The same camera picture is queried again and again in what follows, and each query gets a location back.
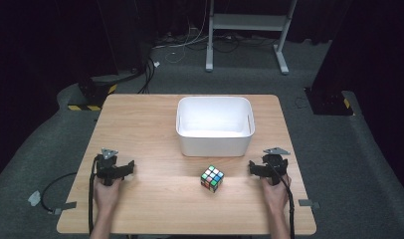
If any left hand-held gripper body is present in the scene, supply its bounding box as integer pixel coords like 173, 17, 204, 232
96, 147, 125, 187

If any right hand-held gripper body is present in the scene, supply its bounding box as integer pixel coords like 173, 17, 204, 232
260, 146, 292, 186

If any multicoloured puzzle cube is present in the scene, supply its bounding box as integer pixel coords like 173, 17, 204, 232
200, 164, 225, 194

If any white plastic bin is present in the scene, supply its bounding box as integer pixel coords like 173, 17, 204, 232
175, 96, 257, 158

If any person's right hand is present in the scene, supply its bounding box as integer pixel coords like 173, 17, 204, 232
261, 174, 293, 216

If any person's left hand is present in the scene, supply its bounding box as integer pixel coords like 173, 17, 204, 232
93, 176, 123, 213

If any grey tape strip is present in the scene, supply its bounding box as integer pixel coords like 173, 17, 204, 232
298, 198, 320, 210
52, 201, 78, 215

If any black striped stand base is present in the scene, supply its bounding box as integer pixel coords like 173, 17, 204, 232
303, 87, 355, 117
67, 73, 119, 113

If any white plug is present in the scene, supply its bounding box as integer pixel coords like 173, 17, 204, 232
27, 190, 42, 207

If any white metal stand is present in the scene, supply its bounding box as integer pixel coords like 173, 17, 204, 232
205, 0, 300, 76

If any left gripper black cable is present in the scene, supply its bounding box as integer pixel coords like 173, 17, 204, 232
88, 154, 101, 235

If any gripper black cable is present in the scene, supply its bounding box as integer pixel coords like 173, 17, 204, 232
88, 154, 101, 235
268, 161, 297, 239

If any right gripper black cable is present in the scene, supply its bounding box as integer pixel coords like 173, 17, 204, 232
268, 161, 297, 239

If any black floor cable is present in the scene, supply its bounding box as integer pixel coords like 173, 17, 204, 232
40, 171, 79, 213

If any black cable bundle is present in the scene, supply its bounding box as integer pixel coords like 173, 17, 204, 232
136, 57, 158, 96

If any white thin cable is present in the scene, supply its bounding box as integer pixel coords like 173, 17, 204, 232
152, 13, 211, 65

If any tangle of black cables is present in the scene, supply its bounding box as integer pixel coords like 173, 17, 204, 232
186, 32, 278, 54

